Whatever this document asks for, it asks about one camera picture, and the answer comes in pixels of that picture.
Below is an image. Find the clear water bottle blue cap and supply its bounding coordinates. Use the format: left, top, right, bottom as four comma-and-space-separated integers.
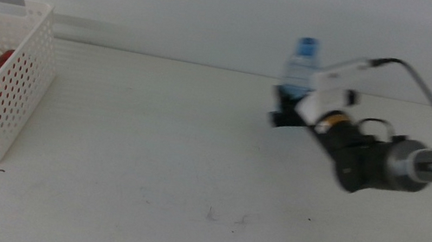
278, 34, 328, 104

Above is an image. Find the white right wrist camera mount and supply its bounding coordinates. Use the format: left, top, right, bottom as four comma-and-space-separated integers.
292, 49, 369, 135

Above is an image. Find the thin black right gripper wire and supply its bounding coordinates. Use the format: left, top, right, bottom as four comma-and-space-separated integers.
356, 114, 397, 142

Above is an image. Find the braided right camera cable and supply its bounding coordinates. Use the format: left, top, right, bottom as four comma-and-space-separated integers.
344, 52, 432, 211

